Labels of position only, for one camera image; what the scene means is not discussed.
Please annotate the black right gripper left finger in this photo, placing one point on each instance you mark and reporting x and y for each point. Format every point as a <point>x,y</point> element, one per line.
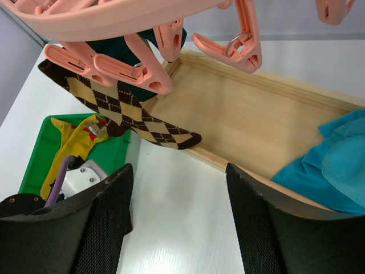
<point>82,234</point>

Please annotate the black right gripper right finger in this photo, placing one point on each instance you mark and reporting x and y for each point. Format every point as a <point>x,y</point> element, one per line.
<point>279,234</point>

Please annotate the brown argyle sock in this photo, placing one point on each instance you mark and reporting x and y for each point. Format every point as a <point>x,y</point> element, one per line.
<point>128,224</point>
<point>120,109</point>

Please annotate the green reindeer sock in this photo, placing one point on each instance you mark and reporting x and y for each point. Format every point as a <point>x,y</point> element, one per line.
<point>118,49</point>

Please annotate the pink round clip hanger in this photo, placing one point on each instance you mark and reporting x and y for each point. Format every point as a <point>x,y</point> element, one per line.
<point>75,23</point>

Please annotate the wooden hanger rack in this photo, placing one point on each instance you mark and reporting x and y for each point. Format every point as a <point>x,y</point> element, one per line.
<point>260,122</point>

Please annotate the green plastic tray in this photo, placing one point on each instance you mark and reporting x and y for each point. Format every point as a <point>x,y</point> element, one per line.
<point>109,155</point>

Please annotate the teal cloth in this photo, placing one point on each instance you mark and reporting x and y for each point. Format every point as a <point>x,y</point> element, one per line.
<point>332,173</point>

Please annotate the yellow sock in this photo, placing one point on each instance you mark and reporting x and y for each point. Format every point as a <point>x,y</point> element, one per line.
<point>75,141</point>

